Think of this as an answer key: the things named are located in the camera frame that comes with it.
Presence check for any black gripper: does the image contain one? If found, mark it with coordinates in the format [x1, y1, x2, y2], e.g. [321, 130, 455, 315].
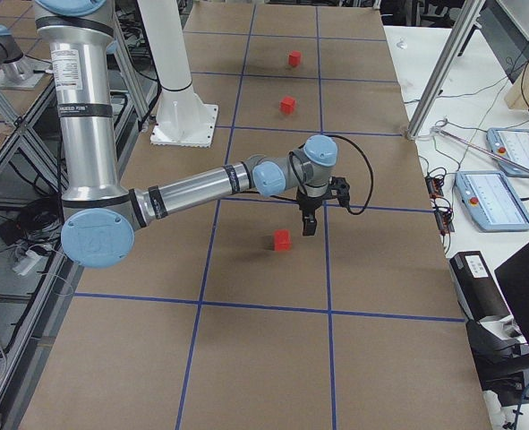
[296, 188, 331, 237]

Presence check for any red block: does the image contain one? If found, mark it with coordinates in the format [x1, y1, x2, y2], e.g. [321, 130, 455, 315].
[279, 96, 296, 115]
[273, 229, 292, 252]
[288, 50, 302, 67]

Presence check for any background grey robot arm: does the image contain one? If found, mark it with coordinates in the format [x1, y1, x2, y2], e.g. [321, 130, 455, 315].
[0, 24, 51, 90]

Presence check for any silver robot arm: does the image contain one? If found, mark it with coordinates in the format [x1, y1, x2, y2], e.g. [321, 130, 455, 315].
[34, 1, 338, 268]

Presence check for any brown paper table cover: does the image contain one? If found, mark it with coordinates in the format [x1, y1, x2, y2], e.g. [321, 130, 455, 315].
[21, 2, 490, 429]

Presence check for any small red circuit board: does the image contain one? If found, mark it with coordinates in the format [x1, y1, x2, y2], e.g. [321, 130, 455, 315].
[425, 175, 444, 199]

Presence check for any near teach pendant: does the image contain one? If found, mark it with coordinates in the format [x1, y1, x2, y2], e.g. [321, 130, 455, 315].
[455, 170, 529, 232]

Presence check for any teach pendant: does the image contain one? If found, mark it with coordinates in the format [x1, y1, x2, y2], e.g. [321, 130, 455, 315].
[455, 170, 529, 232]
[487, 128, 529, 169]

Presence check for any black box with label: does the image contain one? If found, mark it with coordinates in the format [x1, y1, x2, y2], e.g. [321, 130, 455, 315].
[449, 251, 510, 323]

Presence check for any far teach pendant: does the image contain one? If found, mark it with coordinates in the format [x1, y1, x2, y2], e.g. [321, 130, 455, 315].
[487, 128, 529, 169]

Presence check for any white power adapter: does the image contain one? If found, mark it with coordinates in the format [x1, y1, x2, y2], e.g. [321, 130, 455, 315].
[13, 250, 41, 276]

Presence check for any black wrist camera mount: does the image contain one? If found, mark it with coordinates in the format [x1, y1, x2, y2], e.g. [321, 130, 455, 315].
[329, 176, 350, 209]

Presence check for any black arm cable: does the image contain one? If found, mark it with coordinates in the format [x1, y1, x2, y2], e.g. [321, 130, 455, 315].
[287, 133, 375, 216]

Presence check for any white central pedestal column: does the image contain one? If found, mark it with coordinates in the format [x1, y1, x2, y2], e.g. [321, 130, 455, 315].
[138, 0, 218, 148]

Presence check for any aluminium frame post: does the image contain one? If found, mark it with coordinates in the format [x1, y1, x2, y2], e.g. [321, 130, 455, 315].
[405, 0, 485, 140]

